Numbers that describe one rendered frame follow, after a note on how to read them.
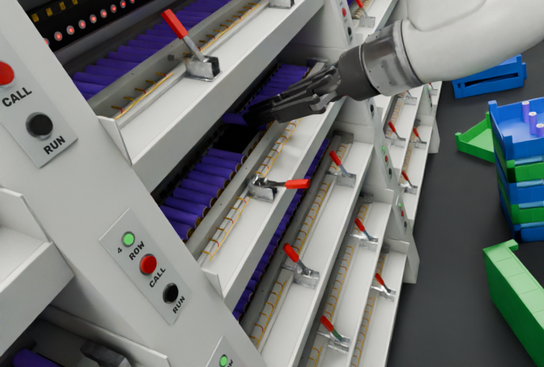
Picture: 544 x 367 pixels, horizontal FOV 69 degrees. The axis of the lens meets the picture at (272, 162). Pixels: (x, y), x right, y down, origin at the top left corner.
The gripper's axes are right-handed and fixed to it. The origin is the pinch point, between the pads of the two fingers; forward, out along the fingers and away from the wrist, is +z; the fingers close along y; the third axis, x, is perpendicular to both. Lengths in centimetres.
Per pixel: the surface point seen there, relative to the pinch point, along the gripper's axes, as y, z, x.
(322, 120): -8.4, -3.9, 8.6
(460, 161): -92, -1, 83
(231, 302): 30.0, -2.4, 11.2
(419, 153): -79, 8, 66
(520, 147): -48, -28, 52
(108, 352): 42.0, 1.0, 2.9
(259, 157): 8.2, -0.3, 3.9
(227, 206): 19.3, -0.1, 4.2
